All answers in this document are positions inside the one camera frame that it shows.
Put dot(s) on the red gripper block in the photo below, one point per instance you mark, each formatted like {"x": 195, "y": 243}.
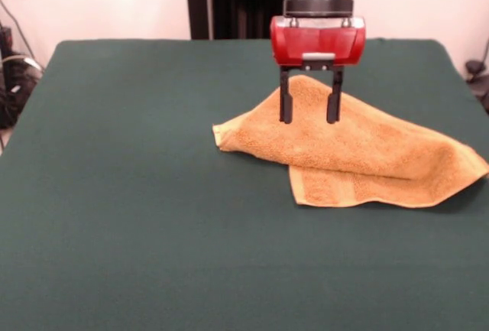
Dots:
{"x": 317, "y": 42}

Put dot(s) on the orange terry towel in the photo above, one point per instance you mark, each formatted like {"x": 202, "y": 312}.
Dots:
{"x": 363, "y": 147}

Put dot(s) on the black floor device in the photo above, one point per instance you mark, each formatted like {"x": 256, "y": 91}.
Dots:
{"x": 473, "y": 67}

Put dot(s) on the dark green table cloth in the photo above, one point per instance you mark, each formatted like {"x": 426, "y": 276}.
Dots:
{"x": 133, "y": 193}

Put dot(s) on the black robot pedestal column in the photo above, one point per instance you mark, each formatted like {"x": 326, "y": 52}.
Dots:
{"x": 237, "y": 2}

